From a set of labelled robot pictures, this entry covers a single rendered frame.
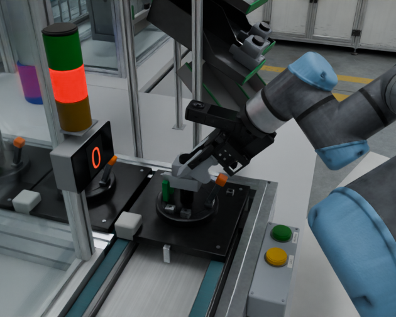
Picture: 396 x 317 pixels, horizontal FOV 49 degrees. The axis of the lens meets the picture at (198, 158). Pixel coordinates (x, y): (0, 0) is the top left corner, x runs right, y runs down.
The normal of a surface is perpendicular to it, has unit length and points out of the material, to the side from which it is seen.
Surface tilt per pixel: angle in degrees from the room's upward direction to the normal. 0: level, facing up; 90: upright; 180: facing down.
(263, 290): 0
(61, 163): 90
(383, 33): 90
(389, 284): 70
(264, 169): 0
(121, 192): 0
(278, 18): 90
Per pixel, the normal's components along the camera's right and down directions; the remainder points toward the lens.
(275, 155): 0.00, -0.83
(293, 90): -0.57, 0.19
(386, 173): -0.60, -0.74
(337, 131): -0.25, 0.04
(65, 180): -0.30, 0.52
